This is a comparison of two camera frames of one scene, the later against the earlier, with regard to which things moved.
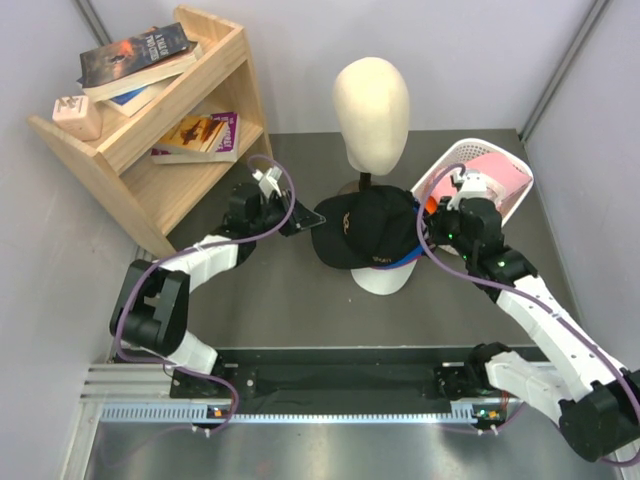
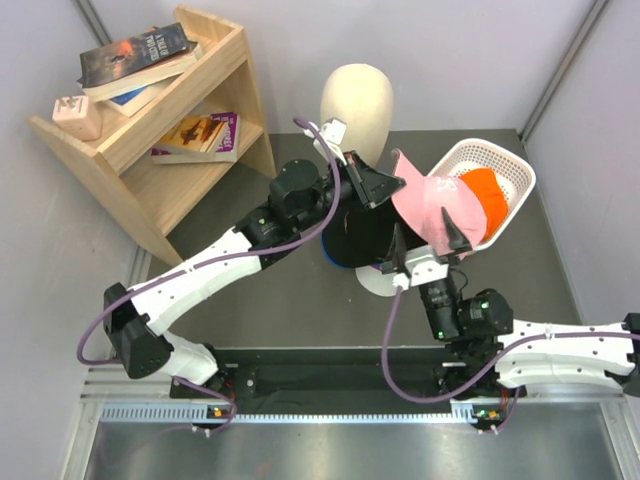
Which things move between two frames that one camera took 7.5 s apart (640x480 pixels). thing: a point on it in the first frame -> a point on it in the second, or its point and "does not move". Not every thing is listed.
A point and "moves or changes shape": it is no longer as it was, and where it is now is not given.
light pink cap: (503, 174) moves or changes shape
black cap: (366, 228) does not move
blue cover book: (135, 102) does not move
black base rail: (413, 373) does not move
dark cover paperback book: (126, 62) does not move
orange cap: (431, 205) -> (495, 202)
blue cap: (420, 251) moves or changes shape
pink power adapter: (76, 115) does not move
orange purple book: (200, 139) does not move
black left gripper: (300, 217) -> (372, 186)
